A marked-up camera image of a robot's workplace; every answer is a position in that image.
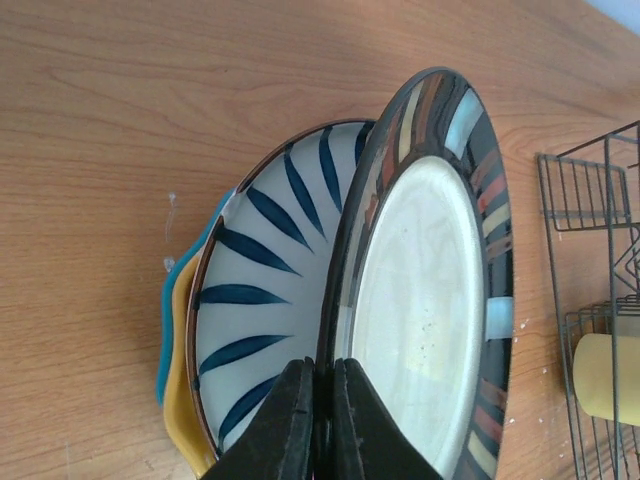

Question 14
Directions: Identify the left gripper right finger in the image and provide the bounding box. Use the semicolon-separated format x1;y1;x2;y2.
332;359;441;480

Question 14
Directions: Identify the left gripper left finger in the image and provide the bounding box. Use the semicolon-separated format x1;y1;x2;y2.
203;358;314;480

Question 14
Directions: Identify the black rimmed striped plate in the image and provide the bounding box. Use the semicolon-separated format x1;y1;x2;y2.
315;67;514;479

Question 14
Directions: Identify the yellow ceramic mug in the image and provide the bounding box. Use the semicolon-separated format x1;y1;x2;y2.
573;316;640;426

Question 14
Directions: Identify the dark wire dish rack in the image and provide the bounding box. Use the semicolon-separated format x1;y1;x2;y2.
536;121;639;479

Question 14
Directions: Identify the yellow dotted scalloped plate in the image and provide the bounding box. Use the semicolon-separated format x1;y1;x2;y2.
162;254;216;479

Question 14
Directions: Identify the teal scalloped plate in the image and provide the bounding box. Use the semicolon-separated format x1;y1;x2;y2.
154;188;238;407

